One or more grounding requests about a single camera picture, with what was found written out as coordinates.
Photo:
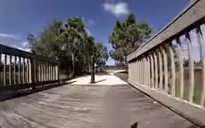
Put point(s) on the dark pole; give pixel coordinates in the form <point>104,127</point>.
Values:
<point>93,71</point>

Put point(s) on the green tree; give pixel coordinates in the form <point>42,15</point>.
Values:
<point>130,36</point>

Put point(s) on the pale concrete path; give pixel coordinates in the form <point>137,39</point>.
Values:
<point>100,80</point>

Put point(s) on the grey wooden bridge deck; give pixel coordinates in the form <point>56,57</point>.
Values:
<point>90,106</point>

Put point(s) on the pale wooden railing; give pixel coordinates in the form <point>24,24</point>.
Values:
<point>176,66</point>
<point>10,70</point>

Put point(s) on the robot's own part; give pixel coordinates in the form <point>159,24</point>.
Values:
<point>134,125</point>

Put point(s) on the group of green trees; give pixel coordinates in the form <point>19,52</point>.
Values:
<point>70,43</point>

